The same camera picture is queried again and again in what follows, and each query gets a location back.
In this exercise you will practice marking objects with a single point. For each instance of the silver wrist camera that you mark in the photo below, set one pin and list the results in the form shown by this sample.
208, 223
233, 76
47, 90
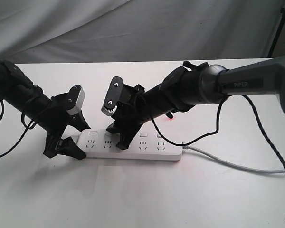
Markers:
75, 99
112, 96

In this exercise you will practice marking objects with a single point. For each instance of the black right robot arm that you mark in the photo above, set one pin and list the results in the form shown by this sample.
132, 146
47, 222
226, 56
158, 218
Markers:
185, 87

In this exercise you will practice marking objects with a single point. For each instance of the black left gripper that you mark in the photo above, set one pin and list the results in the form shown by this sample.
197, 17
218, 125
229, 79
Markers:
54, 120

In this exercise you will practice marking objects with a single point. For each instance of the white five-outlet power strip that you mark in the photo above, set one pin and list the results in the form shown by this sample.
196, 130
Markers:
145, 146

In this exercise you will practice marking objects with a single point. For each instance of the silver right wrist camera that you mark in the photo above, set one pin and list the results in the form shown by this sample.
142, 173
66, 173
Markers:
112, 96

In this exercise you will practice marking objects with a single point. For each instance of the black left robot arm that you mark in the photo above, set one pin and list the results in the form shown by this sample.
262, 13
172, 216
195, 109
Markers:
20, 92

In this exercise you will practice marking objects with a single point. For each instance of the grey backdrop cloth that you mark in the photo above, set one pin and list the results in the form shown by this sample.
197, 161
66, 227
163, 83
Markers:
68, 31

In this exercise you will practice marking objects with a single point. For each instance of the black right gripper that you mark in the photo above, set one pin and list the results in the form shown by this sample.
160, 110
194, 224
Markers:
134, 108

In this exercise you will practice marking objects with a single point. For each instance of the black tripod stand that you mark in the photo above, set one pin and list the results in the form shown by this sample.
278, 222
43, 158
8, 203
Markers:
277, 33

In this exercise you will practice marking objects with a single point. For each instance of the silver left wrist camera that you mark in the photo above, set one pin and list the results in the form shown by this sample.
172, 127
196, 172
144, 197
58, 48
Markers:
75, 99

